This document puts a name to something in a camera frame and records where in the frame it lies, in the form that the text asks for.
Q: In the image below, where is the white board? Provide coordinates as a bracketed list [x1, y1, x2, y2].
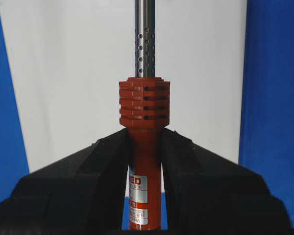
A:
[0, 0, 247, 171]

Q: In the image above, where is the blue table mat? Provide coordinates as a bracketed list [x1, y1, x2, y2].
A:
[0, 0, 294, 227]

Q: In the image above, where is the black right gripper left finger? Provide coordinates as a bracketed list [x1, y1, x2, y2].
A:
[0, 129, 130, 235]

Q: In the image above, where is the red soldering iron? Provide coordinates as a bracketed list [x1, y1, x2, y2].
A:
[119, 0, 170, 231]

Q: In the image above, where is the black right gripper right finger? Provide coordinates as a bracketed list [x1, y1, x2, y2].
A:
[162, 129, 291, 235]

